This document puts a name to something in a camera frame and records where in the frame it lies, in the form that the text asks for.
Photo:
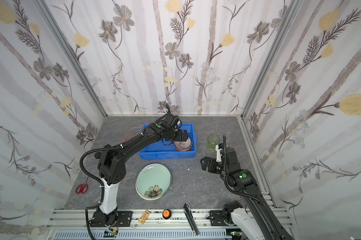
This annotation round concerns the red handled scissors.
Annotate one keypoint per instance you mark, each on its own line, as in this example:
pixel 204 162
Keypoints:
pixel 83 187

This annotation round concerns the blue plastic bin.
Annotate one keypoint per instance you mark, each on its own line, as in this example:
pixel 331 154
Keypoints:
pixel 163 150

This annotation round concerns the pink glass cup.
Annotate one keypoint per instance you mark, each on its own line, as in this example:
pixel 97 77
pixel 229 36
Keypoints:
pixel 125 136

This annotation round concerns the green floral plate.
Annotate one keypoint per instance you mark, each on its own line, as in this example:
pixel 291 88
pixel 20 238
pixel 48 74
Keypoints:
pixel 153 181

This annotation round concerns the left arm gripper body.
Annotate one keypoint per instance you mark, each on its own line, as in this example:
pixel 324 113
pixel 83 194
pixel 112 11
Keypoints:
pixel 182 135

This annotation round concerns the pink glass small plate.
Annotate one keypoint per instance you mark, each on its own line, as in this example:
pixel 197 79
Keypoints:
pixel 184 146

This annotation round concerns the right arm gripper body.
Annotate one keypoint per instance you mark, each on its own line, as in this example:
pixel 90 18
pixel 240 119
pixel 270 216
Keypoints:
pixel 212 165

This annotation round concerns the small wooden tag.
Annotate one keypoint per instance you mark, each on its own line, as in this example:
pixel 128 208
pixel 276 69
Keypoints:
pixel 144 217

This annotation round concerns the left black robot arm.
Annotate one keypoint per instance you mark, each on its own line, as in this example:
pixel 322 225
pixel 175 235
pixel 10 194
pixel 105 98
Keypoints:
pixel 112 170

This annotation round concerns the orange round button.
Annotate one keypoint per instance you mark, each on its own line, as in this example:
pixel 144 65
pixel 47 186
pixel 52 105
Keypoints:
pixel 166 214

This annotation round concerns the green glass cup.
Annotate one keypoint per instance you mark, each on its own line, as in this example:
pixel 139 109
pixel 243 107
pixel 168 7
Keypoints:
pixel 213 141

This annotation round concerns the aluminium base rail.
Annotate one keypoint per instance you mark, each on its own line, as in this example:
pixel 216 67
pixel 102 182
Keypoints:
pixel 71 225

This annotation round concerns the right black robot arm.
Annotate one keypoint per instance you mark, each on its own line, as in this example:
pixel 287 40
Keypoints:
pixel 264 225

